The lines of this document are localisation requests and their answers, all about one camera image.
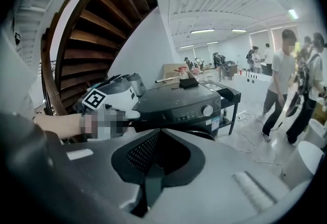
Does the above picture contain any black cloth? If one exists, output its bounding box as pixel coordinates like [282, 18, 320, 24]
[178, 77, 200, 89]

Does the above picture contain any white bin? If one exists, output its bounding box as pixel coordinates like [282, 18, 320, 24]
[303, 117, 327, 150]

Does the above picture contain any metal tube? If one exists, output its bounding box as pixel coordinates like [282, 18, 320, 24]
[155, 77, 177, 84]

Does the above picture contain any silver rice cooker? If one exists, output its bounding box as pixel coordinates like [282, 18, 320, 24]
[126, 72, 147, 98]

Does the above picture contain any open cardboard box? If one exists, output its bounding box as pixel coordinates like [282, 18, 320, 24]
[162, 63, 190, 84]

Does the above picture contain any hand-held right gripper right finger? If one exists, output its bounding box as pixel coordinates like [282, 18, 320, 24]
[149, 128, 293, 224]

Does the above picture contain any person's left forearm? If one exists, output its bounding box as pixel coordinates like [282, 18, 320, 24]
[32, 112, 84, 140]

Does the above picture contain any clear plastic bottle red cap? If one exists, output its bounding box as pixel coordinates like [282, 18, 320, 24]
[174, 66, 190, 80]

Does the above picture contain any white counter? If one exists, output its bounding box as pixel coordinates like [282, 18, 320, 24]
[233, 71, 273, 86]

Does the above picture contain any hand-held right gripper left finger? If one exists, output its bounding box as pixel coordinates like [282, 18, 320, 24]
[55, 128, 161, 218]

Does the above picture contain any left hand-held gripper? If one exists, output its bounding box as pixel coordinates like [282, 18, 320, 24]
[79, 87, 131, 141]

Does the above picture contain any white cylindrical appliance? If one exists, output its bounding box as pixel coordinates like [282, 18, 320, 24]
[280, 140, 325, 190]

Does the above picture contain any black cart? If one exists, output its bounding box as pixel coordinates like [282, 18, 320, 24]
[206, 79, 242, 136]

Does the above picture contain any wooden spiral staircase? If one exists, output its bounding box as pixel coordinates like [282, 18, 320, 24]
[40, 0, 158, 117]

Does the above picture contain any black washing machine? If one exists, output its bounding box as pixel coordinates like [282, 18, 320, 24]
[132, 81, 223, 142]

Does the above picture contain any white cable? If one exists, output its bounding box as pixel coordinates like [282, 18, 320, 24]
[237, 112, 285, 165]

